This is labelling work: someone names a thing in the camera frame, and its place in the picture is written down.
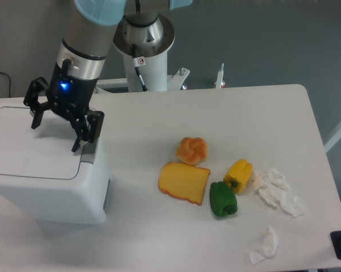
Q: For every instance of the large crumpled white tissue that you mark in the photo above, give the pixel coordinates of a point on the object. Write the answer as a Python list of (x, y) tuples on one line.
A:
[(272, 187)]

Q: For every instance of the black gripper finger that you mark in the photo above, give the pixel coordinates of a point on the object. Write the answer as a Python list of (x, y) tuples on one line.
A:
[(86, 124), (31, 100)]

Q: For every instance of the white trash can body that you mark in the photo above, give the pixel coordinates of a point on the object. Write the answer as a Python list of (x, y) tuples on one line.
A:
[(81, 199)]

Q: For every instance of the white trash can lid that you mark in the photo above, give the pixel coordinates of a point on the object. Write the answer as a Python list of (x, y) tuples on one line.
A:
[(44, 152)]

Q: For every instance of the yellow bell pepper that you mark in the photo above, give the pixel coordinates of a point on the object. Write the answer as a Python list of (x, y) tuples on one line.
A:
[(238, 175)]

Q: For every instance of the yellow toast slice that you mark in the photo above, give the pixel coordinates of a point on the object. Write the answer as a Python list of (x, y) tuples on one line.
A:
[(184, 182)]

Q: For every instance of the green bell pepper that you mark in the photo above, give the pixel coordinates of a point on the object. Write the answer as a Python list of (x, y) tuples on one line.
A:
[(222, 199)]

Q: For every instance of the round bread roll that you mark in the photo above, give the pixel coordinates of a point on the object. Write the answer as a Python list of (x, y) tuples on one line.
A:
[(192, 151)]

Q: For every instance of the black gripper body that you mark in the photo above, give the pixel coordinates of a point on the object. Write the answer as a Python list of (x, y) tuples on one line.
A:
[(68, 95)]

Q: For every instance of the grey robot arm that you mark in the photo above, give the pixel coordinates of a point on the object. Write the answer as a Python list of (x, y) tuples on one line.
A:
[(90, 32)]

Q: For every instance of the white stand foot with bolt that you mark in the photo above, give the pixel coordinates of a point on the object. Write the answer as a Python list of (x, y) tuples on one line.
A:
[(220, 83)]

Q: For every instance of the small crumpled white tissue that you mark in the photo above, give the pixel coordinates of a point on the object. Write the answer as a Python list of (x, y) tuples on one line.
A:
[(267, 247)]

